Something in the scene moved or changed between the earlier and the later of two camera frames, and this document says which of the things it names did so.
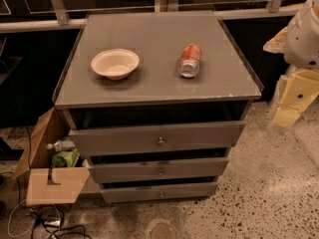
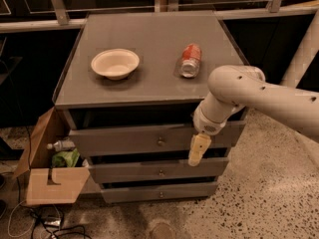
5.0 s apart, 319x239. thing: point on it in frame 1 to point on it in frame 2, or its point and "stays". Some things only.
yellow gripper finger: [301, 89] to [199, 143]
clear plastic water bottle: [62, 145] stays
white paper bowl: [115, 64] stays
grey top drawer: [156, 138] stays
